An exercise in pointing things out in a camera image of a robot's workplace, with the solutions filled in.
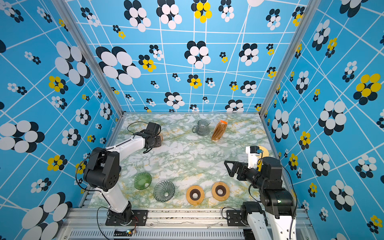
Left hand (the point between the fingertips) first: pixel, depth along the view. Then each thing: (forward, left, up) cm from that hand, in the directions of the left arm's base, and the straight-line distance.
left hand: (157, 141), depth 97 cm
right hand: (-24, -43, +18) cm, 53 cm away
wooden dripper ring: (-29, -24, -3) cm, 38 cm away
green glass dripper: (-25, +5, -3) cm, 25 cm away
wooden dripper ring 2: (-29, -39, -6) cm, 49 cm away
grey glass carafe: (+10, -30, +1) cm, 32 cm away
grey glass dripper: (-30, -8, -3) cm, 31 cm away
